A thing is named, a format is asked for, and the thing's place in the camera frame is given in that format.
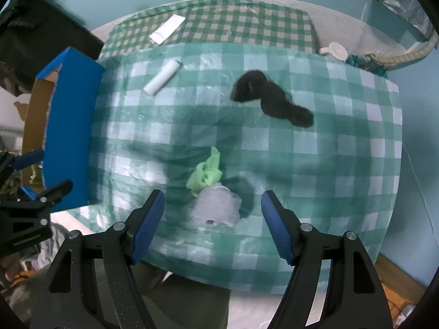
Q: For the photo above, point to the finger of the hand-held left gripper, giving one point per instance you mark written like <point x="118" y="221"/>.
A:
<point x="56" y="190"/>
<point x="31" y="157"/>

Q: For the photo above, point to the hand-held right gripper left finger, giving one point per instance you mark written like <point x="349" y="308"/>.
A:
<point x="147" y="226"/>

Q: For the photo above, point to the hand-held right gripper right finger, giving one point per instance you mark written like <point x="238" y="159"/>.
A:
<point x="276" y="226"/>

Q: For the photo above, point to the blue cardboard box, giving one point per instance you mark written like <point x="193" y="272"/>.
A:
<point x="72" y="126"/>

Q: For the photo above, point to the grey sock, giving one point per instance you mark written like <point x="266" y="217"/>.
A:
<point x="216" y="205"/>

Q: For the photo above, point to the green sock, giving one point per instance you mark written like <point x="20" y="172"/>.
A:
<point x="205" y="174"/>

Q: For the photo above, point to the black sock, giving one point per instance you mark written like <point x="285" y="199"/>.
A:
<point x="274" y="102"/>

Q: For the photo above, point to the light green checked tablecloth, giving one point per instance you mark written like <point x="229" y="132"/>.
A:
<point x="308" y="178"/>

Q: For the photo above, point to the black hanging clothes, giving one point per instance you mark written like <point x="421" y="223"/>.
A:
<point x="41" y="34"/>

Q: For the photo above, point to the white tube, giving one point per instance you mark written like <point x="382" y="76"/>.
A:
<point x="161" y="77"/>

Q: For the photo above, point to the teal stool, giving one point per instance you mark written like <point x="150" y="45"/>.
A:
<point x="367" y="65"/>

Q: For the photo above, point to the white paper sheet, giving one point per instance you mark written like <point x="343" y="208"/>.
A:
<point x="168" y="29"/>

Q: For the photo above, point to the dark green checked bed sheet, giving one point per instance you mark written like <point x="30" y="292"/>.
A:
<point x="240" y="24"/>

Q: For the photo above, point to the rolled woven mat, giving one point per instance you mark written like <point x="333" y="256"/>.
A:
<point x="411" y="56"/>

